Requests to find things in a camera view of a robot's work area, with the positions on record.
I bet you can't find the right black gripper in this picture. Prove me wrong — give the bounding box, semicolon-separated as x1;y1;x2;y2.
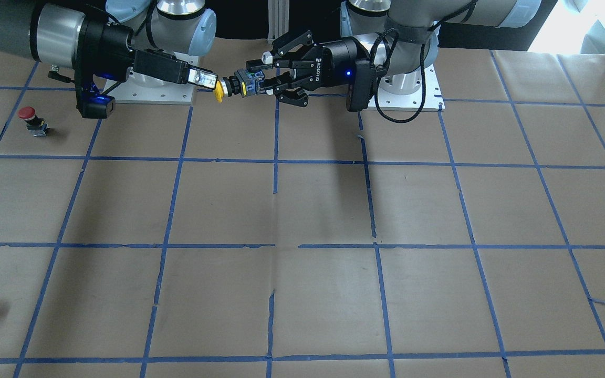
74;15;219;103

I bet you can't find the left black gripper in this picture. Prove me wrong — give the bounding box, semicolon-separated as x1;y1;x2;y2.
246;30;358;107

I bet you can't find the yellow push button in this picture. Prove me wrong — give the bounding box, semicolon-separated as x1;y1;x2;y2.
212;69;266;102

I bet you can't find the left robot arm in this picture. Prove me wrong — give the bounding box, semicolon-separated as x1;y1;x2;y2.
223;1;541;112

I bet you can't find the red push button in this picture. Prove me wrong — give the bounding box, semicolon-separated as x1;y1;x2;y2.
17;106;48;137

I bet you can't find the aluminium frame post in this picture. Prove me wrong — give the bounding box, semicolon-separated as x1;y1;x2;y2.
267;0;290;44

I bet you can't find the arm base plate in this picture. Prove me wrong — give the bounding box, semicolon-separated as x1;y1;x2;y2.
108;69;197;105
378;46;446;111

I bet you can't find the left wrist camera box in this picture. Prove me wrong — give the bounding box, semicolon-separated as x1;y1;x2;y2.
346;58;376;112

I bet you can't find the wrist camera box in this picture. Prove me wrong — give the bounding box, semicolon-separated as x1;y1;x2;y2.
346;58;376;112
77;95;116;119

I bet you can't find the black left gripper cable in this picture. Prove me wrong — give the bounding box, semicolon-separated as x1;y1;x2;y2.
368;0;479;124

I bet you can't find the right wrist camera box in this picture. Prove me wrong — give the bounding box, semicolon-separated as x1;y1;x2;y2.
77;95;116;119

